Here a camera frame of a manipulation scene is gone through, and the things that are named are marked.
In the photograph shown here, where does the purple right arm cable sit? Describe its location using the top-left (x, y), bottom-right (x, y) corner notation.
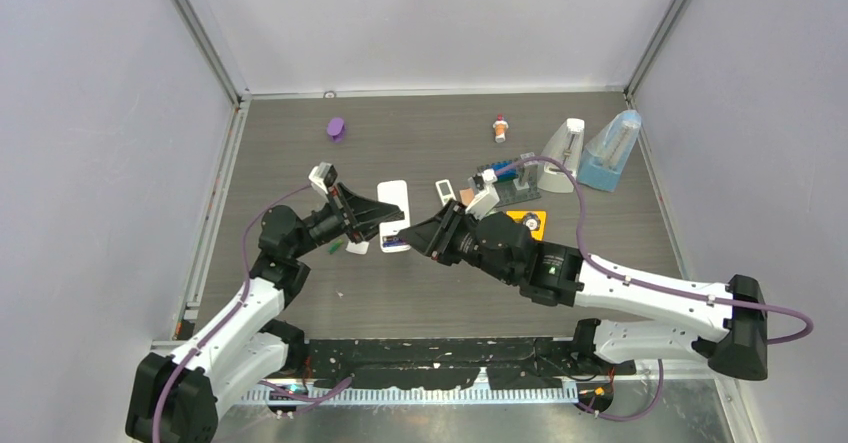
top-left (493, 156), bottom-right (815, 423)

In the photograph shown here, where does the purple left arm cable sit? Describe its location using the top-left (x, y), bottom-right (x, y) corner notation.
top-left (150, 184), bottom-right (313, 443)

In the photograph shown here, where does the white battery cover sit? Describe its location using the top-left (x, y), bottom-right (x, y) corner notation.
top-left (345, 241), bottom-right (369, 255)

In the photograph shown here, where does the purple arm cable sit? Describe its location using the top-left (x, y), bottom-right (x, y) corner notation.
top-left (493, 156), bottom-right (815, 423)
top-left (150, 184), bottom-right (313, 443)

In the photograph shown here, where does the small orange white bottle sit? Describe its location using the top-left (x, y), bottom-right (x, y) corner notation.
top-left (492, 114), bottom-right (509, 144)

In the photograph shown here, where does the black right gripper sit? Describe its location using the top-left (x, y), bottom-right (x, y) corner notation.
top-left (397, 200), bottom-right (517, 286)

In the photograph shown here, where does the light blue metronome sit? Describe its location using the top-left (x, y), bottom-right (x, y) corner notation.
top-left (577, 110), bottom-right (642, 192)

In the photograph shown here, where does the yellow triangular wooden piece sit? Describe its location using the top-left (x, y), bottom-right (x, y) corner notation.
top-left (506, 210), bottom-right (547, 241)

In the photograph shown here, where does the white remote with red keypad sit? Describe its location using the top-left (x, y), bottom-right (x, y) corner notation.
top-left (376, 179), bottom-right (412, 254)

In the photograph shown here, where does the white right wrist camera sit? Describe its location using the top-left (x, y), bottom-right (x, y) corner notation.
top-left (466, 168), bottom-right (500, 220)

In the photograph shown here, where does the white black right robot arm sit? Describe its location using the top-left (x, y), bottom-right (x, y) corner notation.
top-left (398, 202), bottom-right (768, 381)

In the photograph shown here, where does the brown cork square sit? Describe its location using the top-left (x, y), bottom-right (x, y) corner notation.
top-left (459, 188), bottom-right (475, 206)

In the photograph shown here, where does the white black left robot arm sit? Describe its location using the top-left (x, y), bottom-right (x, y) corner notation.
top-left (125, 183), bottom-right (405, 442)

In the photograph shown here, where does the green battery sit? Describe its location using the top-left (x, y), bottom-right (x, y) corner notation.
top-left (328, 240), bottom-right (345, 254)

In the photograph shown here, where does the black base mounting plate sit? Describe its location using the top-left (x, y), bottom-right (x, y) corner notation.
top-left (271, 336), bottom-right (636, 390)

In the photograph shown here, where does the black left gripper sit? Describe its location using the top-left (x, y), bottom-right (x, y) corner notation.
top-left (291, 183), bottom-right (400, 259)

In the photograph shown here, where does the purple plastic cap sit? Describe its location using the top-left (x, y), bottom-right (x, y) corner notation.
top-left (326, 117), bottom-right (346, 143)

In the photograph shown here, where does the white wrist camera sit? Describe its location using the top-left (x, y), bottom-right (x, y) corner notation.
top-left (308, 162), bottom-right (338, 199)
top-left (466, 168), bottom-right (500, 220)

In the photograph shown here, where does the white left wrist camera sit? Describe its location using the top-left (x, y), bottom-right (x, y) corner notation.
top-left (308, 162), bottom-right (338, 199)

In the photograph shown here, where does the blue building brick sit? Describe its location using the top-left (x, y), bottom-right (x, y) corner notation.
top-left (492, 161), bottom-right (517, 180)

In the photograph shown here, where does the grey building block baseplate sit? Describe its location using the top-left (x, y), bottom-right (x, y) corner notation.
top-left (494, 166), bottom-right (541, 207)

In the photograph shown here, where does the blue purple battery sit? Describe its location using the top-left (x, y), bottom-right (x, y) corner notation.
top-left (384, 243), bottom-right (411, 252)

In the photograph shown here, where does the slim white remote control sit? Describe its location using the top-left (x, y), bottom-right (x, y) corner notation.
top-left (435, 179), bottom-right (456, 206)

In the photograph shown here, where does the white metronome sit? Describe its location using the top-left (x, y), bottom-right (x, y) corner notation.
top-left (537, 118), bottom-right (585, 193)

